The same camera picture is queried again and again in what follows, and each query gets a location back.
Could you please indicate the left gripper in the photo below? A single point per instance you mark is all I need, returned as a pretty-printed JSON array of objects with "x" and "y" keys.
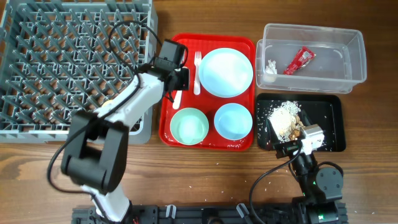
[{"x": 185, "y": 83}]

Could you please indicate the pile of rice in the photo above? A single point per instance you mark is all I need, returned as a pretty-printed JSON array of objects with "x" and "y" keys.
[{"x": 281, "y": 114}]

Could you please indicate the light blue bowl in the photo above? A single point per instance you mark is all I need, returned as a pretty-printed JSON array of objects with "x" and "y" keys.
[{"x": 233, "y": 121}]

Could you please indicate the white plastic spoon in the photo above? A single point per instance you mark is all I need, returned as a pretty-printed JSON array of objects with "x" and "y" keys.
[{"x": 178, "y": 97}]

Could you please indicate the brown food scraps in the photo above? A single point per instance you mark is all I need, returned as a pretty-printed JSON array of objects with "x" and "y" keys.
[{"x": 291, "y": 130}]

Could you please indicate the clear plastic bin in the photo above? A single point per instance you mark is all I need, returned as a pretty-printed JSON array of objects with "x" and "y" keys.
[{"x": 339, "y": 65}]

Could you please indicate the black waste tray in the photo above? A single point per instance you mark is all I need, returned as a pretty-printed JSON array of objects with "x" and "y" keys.
[{"x": 323, "y": 110}]

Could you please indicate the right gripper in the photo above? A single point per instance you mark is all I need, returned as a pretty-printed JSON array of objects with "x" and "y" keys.
[{"x": 286, "y": 148}]

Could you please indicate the grey dishwasher rack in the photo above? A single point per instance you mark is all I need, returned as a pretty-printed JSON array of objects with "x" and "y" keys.
[{"x": 59, "y": 57}]

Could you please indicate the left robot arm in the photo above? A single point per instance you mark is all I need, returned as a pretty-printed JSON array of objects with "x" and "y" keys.
[{"x": 96, "y": 148}]

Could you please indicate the yellow plastic cup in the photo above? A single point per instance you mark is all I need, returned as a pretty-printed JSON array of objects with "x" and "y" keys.
[{"x": 106, "y": 103}]

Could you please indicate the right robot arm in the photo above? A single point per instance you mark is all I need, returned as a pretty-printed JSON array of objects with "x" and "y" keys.
[{"x": 321, "y": 184}]

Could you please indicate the green bowl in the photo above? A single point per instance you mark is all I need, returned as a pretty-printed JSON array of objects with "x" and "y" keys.
[{"x": 189, "y": 126}]

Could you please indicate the red plastic tray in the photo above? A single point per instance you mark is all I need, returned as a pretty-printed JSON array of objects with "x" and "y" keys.
[{"x": 206, "y": 102}]

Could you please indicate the large light blue plate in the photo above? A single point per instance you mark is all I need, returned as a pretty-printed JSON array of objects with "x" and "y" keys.
[{"x": 225, "y": 72}]

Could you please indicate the white tissue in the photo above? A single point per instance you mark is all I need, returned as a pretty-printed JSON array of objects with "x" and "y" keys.
[{"x": 271, "y": 67}]

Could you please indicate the white plastic fork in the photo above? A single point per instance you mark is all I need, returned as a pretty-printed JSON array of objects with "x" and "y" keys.
[{"x": 197, "y": 62}]

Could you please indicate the red sauce packet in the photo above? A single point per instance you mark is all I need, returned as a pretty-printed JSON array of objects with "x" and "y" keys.
[{"x": 301, "y": 59}]

